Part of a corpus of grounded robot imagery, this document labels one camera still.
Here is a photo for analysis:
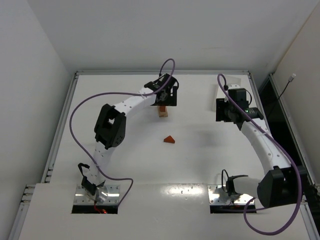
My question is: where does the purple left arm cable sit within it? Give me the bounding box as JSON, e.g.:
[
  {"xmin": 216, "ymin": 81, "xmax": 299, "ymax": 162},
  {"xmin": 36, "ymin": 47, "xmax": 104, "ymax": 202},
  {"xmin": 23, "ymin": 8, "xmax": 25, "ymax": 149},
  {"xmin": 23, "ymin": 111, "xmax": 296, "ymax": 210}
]
[{"xmin": 68, "ymin": 58, "xmax": 176, "ymax": 208}]

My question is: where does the aluminium table frame rail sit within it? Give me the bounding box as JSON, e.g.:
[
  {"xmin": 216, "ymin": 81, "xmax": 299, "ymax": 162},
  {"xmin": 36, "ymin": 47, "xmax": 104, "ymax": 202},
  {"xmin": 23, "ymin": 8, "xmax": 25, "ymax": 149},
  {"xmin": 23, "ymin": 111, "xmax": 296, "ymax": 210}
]
[{"xmin": 7, "ymin": 69, "xmax": 320, "ymax": 240}]

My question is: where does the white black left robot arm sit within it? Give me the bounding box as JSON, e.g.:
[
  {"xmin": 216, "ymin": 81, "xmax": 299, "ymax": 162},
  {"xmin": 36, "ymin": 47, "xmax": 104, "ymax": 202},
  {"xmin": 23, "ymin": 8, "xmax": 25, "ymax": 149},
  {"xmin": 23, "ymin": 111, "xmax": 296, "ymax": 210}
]
[{"xmin": 78, "ymin": 73, "xmax": 179, "ymax": 197}]

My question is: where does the metal base plate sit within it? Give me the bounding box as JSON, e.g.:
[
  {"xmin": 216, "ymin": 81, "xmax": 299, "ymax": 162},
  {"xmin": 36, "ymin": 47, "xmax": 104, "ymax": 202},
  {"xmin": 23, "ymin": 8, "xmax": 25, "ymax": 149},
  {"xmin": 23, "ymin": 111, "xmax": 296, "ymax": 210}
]
[
  {"xmin": 207, "ymin": 184, "xmax": 252, "ymax": 207},
  {"xmin": 73, "ymin": 184, "xmax": 120, "ymax": 206}
]

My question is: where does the long light wood block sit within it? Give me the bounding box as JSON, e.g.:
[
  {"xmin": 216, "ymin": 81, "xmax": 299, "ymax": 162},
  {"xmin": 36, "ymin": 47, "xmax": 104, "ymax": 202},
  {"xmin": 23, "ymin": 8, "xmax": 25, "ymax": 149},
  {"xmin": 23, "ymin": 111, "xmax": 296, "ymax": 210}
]
[{"xmin": 158, "ymin": 111, "xmax": 168, "ymax": 118}]

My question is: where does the white perforated box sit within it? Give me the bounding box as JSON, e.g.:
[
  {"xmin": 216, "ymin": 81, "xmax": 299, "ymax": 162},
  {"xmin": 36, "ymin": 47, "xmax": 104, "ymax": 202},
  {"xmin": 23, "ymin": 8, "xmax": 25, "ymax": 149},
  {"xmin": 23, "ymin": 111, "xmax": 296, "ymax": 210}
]
[{"xmin": 212, "ymin": 73, "xmax": 242, "ymax": 113}]

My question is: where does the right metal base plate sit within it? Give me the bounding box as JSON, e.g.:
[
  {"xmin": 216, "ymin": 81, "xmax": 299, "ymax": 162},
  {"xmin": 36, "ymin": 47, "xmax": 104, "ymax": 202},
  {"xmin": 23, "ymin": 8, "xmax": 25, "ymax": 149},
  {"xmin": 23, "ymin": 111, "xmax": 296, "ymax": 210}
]
[{"xmin": 207, "ymin": 184, "xmax": 252, "ymax": 207}]

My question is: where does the black cable with white plug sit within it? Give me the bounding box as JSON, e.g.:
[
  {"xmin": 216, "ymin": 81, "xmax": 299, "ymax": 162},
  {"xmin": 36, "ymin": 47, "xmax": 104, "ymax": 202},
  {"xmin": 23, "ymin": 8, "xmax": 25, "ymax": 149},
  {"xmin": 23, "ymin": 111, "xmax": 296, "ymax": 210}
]
[{"xmin": 271, "ymin": 73, "xmax": 297, "ymax": 111}]

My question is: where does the red-brown triangle wood block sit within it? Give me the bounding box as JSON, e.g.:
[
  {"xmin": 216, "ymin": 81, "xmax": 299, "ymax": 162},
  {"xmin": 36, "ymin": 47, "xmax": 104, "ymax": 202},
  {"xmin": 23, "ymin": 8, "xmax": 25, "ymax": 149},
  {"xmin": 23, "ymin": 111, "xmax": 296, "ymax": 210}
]
[{"xmin": 163, "ymin": 135, "xmax": 176, "ymax": 144}]

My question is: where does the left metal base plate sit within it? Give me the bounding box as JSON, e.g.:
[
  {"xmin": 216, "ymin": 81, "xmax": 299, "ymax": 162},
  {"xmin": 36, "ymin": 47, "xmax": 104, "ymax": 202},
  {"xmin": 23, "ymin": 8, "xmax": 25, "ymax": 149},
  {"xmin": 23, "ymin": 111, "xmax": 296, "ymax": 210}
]
[{"xmin": 73, "ymin": 184, "xmax": 120, "ymax": 206}]

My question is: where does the red wire under table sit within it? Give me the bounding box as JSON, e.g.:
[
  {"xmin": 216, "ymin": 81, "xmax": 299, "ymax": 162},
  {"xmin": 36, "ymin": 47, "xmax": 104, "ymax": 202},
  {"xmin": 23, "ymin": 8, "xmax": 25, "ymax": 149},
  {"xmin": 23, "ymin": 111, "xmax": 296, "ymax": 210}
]
[{"xmin": 93, "ymin": 202, "xmax": 108, "ymax": 215}]

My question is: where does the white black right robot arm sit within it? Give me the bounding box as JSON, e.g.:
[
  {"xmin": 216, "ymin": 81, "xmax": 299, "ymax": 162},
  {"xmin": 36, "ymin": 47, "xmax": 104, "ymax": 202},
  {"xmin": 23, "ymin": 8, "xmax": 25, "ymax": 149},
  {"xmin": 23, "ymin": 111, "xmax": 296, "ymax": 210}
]
[{"xmin": 216, "ymin": 84, "xmax": 307, "ymax": 208}]

